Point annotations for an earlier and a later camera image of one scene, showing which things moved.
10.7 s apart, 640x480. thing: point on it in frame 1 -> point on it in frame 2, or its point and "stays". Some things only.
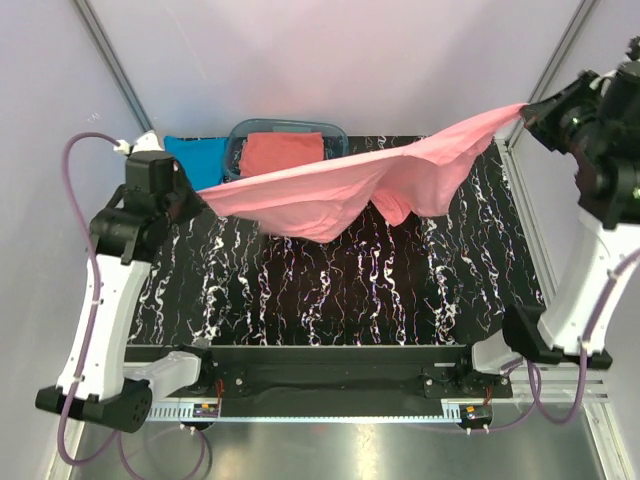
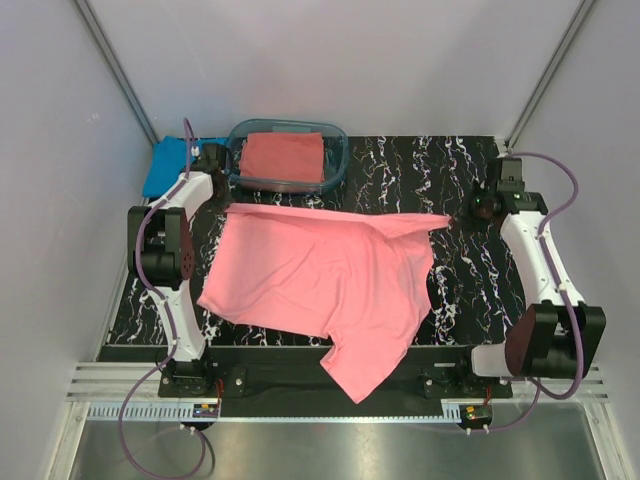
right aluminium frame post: x=568 y=38 stays
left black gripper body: x=182 y=202 -> x=221 y=195
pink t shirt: x=420 y=182 -> x=345 y=276
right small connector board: x=475 y=415 stays
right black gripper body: x=569 y=124 -> x=476 y=207
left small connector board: x=206 y=410 stays
